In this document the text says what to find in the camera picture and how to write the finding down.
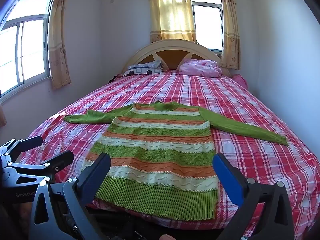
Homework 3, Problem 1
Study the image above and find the green orange striped knit sweater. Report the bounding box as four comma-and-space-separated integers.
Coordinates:
64, 101, 287, 221

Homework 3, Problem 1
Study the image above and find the back window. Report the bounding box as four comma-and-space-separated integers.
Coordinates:
191, 0, 223, 55

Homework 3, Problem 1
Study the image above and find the yellow curtain right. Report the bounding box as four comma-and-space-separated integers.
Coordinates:
220, 0, 241, 70

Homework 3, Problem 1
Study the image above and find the blue white folded pillow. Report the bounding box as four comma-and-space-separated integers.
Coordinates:
123, 60, 164, 76

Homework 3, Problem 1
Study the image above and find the pink cloth beside bed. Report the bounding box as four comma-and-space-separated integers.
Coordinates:
232, 74, 248, 90

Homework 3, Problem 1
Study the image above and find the cream wooden headboard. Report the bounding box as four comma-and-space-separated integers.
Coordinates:
121, 40, 220, 73

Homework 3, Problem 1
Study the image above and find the yellow curtain centre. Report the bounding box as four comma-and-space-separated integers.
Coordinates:
149, 0, 196, 43

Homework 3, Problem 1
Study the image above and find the yellow curtain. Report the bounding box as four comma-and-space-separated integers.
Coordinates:
149, 0, 196, 43
220, 0, 241, 70

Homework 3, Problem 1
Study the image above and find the yellow curtain left window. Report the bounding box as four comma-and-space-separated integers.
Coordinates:
48, 0, 71, 90

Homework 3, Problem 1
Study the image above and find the pink floral pillow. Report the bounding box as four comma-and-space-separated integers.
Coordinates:
178, 59, 222, 77

